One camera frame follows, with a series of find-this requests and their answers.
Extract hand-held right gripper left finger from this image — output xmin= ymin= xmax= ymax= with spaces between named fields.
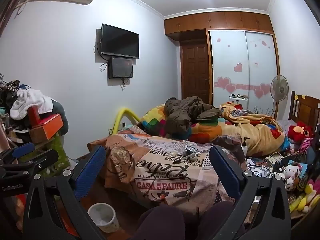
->
xmin=22 ymin=145 xmax=107 ymax=240

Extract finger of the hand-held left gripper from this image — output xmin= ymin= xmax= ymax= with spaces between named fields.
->
xmin=0 ymin=142 xmax=35 ymax=165
xmin=0 ymin=149 xmax=59 ymax=180

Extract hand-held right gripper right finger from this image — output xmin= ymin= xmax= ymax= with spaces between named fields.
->
xmin=209 ymin=145 xmax=292 ymax=240

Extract white plastic cup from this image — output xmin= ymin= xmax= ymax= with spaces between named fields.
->
xmin=87 ymin=202 xmax=120 ymax=233

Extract pink satin curtain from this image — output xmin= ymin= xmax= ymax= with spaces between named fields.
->
xmin=0 ymin=122 xmax=13 ymax=152

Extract green leaf-print bag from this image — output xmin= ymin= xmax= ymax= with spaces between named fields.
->
xmin=37 ymin=132 xmax=72 ymax=170

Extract white pump bottle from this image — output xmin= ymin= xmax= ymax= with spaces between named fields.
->
xmin=240 ymin=137 xmax=250 ymax=157

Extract orange box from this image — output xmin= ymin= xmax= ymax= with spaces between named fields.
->
xmin=29 ymin=114 xmax=64 ymax=143

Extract red box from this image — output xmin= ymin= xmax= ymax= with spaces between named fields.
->
xmin=27 ymin=106 xmax=42 ymax=128

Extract yellow blanket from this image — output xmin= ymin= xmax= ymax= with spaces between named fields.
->
xmin=220 ymin=102 xmax=292 ymax=158

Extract white cloth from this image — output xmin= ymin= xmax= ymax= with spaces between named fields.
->
xmin=9 ymin=89 xmax=54 ymax=120

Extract white power strip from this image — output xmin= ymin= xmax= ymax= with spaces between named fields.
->
xmin=265 ymin=154 xmax=283 ymax=164

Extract dark grey cushion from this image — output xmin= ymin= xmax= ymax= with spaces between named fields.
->
xmin=51 ymin=100 xmax=69 ymax=135

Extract pile of clothes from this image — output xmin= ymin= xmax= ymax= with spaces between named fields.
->
xmin=0 ymin=79 xmax=30 ymax=143

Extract printed blanket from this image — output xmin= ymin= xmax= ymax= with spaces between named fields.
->
xmin=87 ymin=127 xmax=247 ymax=208

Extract white cat plush toy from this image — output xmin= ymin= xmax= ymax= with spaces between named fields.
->
xmin=281 ymin=162 xmax=303 ymax=190

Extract yellow hoop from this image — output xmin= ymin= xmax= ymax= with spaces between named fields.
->
xmin=111 ymin=107 xmax=140 ymax=135

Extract small white cabinet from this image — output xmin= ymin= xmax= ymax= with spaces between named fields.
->
xmin=229 ymin=95 xmax=249 ymax=110

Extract olive green jacket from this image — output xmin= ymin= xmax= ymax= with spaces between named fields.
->
xmin=164 ymin=96 xmax=222 ymax=139

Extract yellow plush toy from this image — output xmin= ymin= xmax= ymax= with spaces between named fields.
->
xmin=289 ymin=182 xmax=320 ymax=213

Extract red plush toy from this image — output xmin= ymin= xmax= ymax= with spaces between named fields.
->
xmin=287 ymin=121 xmax=314 ymax=143

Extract white standing fan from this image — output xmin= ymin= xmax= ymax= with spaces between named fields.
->
xmin=270 ymin=74 xmax=289 ymax=119

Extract wooden headboard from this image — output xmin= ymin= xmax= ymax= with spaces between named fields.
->
xmin=287 ymin=91 xmax=320 ymax=130

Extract brown wooden door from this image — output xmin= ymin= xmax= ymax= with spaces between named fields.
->
xmin=179 ymin=40 xmax=213 ymax=104

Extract white wardrobe with heart stickers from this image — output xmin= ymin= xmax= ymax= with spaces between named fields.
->
xmin=209 ymin=29 xmax=279 ymax=110

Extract wooden overhead cabinets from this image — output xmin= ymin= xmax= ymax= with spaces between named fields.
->
xmin=164 ymin=11 xmax=274 ymax=40

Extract black wall television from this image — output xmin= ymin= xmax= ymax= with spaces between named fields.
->
xmin=100 ymin=23 xmax=140 ymax=59

